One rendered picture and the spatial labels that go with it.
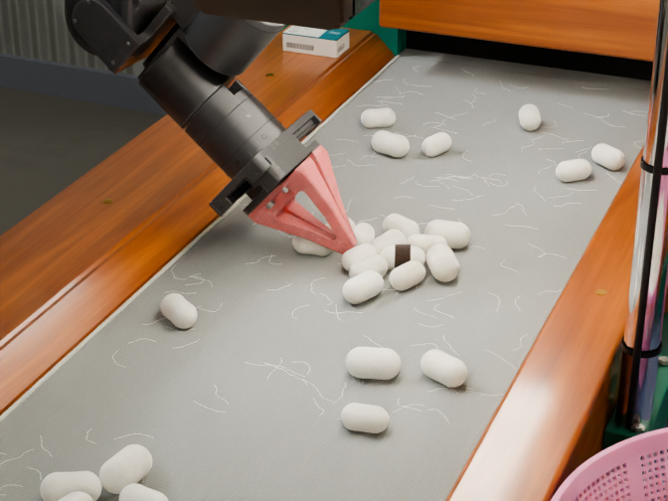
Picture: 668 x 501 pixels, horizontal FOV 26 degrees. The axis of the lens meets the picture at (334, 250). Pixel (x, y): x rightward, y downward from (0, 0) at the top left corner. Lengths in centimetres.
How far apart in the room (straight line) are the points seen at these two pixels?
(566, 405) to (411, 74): 66
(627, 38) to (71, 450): 73
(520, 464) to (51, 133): 258
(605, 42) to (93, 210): 54
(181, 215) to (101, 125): 221
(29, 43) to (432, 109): 226
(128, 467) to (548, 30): 73
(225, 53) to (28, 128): 234
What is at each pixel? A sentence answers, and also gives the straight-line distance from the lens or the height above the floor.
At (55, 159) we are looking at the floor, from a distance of 321.
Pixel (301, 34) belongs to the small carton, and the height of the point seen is 79.
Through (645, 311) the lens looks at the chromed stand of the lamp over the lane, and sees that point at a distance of 94.
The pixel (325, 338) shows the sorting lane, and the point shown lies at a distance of 102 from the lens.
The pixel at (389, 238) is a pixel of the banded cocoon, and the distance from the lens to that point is 112.
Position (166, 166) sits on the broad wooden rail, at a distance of 123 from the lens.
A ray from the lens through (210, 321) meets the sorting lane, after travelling 104.
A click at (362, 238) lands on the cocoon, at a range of 112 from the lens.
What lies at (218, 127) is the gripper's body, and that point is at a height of 85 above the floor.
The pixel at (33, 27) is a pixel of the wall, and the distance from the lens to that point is 356.
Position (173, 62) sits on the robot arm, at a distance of 109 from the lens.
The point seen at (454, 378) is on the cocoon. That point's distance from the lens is 96.
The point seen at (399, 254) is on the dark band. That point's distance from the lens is 110.
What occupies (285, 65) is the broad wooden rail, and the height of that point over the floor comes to 76.
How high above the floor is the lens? 126
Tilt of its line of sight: 27 degrees down
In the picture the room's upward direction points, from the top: straight up
